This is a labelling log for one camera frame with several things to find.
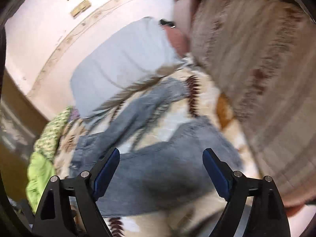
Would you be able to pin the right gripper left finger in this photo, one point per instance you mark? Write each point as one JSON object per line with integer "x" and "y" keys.
{"x": 54, "y": 217}

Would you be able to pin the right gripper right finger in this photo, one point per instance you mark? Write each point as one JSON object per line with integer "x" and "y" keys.
{"x": 267, "y": 216}

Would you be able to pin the blue denim pants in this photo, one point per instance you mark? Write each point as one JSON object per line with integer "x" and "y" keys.
{"x": 161, "y": 176}

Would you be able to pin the lime green cloth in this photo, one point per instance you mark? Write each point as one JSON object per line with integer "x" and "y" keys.
{"x": 39, "y": 172}

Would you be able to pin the cream leaf-pattern blanket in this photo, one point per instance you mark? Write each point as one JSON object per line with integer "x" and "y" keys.
{"x": 194, "y": 218}

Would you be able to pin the green patterned quilt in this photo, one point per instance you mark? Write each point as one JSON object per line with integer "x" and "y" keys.
{"x": 47, "y": 144}

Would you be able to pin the brown wooden cabinet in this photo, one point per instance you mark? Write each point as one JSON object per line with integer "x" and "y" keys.
{"x": 21, "y": 126}

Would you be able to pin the light grey pillow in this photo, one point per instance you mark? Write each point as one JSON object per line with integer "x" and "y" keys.
{"x": 133, "y": 53}

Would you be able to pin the pink brown pillow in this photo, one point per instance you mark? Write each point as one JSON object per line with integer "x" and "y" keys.
{"x": 179, "y": 36}

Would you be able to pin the small black object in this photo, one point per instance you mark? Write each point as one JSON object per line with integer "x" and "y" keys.
{"x": 164, "y": 22}

